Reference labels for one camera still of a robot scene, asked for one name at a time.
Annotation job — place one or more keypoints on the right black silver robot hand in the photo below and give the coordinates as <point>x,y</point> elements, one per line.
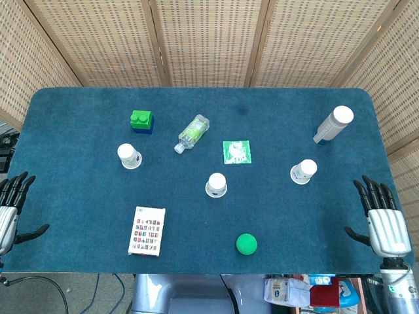
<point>388,229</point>

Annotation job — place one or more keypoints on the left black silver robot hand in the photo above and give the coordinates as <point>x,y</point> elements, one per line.
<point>8,212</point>

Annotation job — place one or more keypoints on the white paper cup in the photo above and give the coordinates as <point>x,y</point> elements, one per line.
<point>128,156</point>
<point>303,171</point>
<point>216,184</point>

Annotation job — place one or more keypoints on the black floor equipment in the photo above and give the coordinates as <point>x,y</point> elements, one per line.
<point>6,157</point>

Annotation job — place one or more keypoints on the blue white plastic container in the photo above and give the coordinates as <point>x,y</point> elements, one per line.
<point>348,291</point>

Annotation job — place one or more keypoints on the blue felt table cover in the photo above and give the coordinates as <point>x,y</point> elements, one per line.
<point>82,202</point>

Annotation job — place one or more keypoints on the light blue white carton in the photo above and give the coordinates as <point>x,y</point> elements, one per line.
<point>320,280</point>

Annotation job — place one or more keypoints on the dark red box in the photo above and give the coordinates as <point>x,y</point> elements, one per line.
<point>324,296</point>

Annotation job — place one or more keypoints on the white grey tall bottle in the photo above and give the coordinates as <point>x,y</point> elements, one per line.
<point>332,126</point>

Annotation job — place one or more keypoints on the white plastic pack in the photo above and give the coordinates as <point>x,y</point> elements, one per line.
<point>284,292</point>

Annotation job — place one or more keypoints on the white box with coloured pictures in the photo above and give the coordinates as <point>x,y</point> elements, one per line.
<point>147,232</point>

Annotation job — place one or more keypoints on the green foam ball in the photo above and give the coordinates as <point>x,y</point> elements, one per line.
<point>246,244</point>

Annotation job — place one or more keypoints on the blue toy building brick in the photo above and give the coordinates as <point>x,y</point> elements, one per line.
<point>144,131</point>

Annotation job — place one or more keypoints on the green toy building brick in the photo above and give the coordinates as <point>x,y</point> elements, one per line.
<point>140,118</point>

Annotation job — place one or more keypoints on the green white sachet packet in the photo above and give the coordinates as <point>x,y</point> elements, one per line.
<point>237,152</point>

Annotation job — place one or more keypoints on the silver-blue robot torso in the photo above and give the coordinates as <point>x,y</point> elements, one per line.
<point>157,294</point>

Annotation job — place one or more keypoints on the clear bottle with green label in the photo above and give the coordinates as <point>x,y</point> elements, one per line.
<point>193,132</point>

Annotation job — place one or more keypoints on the woven bamboo folding screen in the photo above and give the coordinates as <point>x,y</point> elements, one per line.
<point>209,42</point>

